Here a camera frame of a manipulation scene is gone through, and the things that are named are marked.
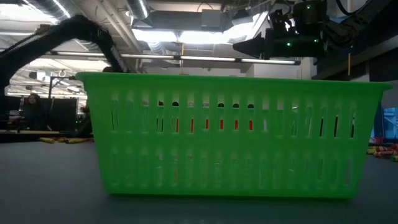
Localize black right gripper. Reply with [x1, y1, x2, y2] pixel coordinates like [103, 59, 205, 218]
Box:
[232, 0, 327, 59]

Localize scattered yellow crayons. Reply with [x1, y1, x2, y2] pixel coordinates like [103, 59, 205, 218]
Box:
[0, 129, 94, 144]

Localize grey ceiling unit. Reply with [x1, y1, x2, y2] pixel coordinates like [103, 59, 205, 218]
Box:
[201, 8, 233, 33]

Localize red plastic basket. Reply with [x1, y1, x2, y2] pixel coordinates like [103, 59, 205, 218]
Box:
[174, 117, 253, 131]

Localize long strip light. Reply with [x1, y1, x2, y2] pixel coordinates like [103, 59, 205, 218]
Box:
[43, 49, 302, 66]

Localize green plastic basket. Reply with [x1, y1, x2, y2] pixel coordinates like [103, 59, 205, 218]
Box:
[75, 72, 393, 200]

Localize lit display screen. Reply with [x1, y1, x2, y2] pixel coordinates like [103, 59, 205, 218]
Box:
[382, 107, 398, 140]

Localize black monitor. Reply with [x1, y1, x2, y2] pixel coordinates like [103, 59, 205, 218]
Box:
[50, 97, 79, 132]

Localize person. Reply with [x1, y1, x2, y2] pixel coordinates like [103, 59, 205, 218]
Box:
[22, 92, 44, 131]

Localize silver ventilation duct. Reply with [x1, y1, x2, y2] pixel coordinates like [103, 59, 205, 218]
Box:
[125, 0, 150, 21]

